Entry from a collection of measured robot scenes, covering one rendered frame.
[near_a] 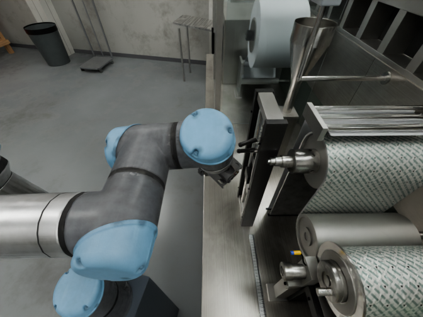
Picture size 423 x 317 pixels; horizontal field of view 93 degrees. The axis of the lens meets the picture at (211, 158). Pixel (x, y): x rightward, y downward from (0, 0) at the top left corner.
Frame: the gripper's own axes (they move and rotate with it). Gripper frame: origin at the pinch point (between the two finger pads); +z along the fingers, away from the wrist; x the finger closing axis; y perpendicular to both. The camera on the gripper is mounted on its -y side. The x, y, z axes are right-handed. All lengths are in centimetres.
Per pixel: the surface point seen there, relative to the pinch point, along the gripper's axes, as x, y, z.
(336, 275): -0.7, 34.4, -16.4
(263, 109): 17.5, 1.3, -13.1
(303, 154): 16.1, 15.8, -10.7
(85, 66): -11, -357, 258
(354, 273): 1.6, 34.9, -19.1
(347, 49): 76, 4, 19
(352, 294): -1.3, 37.3, -18.0
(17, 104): -126, -324, 201
